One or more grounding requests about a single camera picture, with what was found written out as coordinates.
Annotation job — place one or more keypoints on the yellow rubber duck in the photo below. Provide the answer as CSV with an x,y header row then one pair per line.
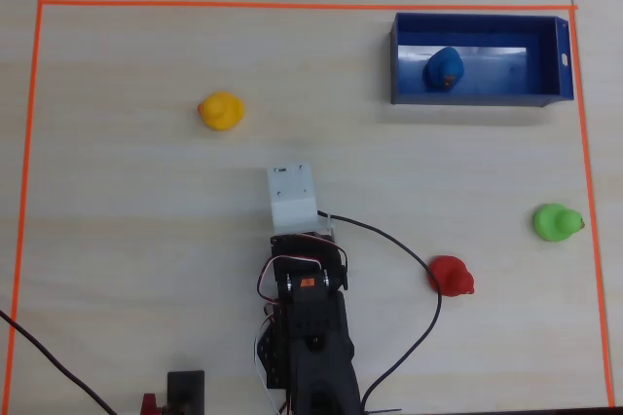
x,y
221,110

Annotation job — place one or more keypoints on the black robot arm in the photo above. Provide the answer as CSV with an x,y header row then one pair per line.
x,y
316,337

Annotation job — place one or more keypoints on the blue plastic box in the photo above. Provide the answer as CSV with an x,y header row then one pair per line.
x,y
487,98

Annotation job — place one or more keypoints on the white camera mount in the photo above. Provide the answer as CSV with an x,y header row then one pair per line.
x,y
292,198

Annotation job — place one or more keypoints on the orange tape border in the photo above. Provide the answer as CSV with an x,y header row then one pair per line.
x,y
194,3

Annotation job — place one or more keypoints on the black zip tie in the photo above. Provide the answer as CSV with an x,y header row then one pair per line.
x,y
384,410

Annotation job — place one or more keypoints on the green rubber duck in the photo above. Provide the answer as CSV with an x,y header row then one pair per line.
x,y
555,222

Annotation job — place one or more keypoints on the black table clamp block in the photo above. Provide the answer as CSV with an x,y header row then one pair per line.
x,y
186,386

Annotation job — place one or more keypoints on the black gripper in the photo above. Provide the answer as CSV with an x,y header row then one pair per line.
x,y
303,243

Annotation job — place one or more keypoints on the red rubber duck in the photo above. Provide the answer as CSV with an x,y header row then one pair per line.
x,y
455,276

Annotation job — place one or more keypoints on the blue rubber duck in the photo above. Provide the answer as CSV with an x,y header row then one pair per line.
x,y
444,69

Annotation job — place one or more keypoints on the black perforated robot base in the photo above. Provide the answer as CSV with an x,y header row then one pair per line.
x,y
272,351

